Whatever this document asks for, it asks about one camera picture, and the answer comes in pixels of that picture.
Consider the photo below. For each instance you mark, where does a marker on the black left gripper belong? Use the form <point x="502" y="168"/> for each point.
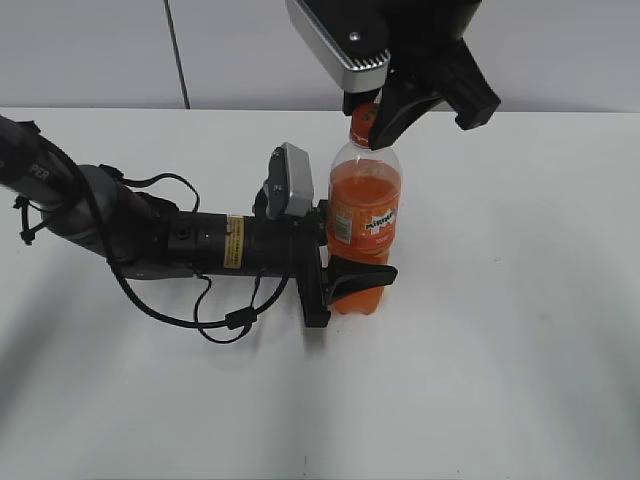
<point x="289" y="248"/>

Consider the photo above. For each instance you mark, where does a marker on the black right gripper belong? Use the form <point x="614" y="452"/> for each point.
<point x="430" y="63"/>

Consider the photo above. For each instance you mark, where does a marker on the orange bottle cap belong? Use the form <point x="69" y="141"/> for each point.
<point x="362" y="121"/>

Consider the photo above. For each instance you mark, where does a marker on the orange Mirinda soda bottle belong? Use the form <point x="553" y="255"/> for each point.
<point x="364" y="190"/>

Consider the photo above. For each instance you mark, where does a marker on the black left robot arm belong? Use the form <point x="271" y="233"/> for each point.
<point x="144" y="237"/>

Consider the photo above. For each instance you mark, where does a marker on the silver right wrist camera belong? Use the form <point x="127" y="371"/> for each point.
<point x="350" y="39"/>

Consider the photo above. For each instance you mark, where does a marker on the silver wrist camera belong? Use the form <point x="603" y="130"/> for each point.
<point x="288" y="189"/>
<point x="350" y="39"/>

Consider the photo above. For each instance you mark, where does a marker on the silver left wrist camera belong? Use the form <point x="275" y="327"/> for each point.
<point x="288" y="189"/>

